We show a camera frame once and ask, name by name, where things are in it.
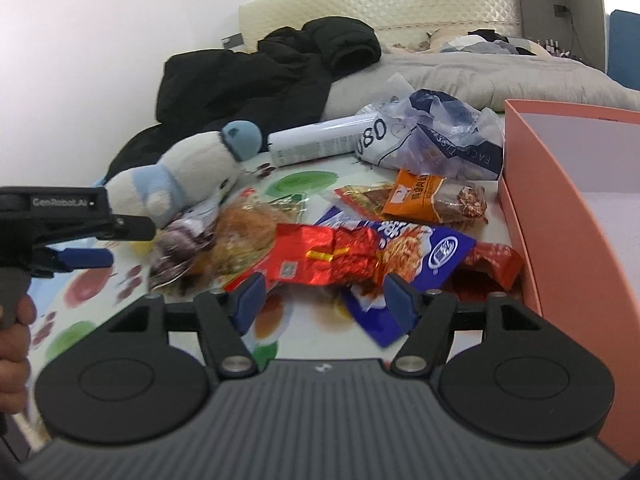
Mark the red foil snack packet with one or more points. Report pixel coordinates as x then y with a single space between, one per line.
310 250

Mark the person's left hand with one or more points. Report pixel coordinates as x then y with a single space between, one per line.
12 360

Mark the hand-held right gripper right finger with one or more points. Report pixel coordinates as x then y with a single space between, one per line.
400 305

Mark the blue chair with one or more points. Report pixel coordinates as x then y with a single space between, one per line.
625 50

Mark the white spray can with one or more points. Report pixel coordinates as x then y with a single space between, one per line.
315 142

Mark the red clear snack packet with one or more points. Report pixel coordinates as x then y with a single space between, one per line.
360 197

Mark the fruit printed tablecloth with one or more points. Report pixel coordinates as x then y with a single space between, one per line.
300 180

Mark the black jacket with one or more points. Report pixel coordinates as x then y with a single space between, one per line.
240 80

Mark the grey blanket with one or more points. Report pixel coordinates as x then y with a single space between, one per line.
475 75

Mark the white and blue plush duck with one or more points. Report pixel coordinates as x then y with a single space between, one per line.
190 165

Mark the orange snack packet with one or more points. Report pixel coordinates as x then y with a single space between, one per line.
415 195

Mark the purple snack packet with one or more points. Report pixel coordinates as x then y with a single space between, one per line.
175 250

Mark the pile of clothes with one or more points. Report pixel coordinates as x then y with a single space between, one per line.
490 40

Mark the dark red snack packet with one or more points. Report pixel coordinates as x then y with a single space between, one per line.
492 262

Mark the pink cardboard box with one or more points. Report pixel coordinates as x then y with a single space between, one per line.
550 200

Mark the clear orange food packet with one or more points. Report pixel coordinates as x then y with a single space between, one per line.
240 240

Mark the printed clear plastic bag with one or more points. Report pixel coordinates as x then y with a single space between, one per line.
450 135

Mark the row of small bottles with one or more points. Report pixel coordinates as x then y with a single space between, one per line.
555 49

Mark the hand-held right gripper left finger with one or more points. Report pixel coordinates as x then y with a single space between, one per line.
250 296

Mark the cream quilted headboard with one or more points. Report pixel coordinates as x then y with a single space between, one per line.
400 5

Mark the blue snack packet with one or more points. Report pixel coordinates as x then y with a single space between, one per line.
435 255

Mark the beige patterned pillow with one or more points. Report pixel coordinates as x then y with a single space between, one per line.
415 44

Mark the grey wall plate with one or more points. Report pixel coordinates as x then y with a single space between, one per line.
231 41

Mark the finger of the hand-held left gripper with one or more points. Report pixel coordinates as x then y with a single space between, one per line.
85 258
130 228

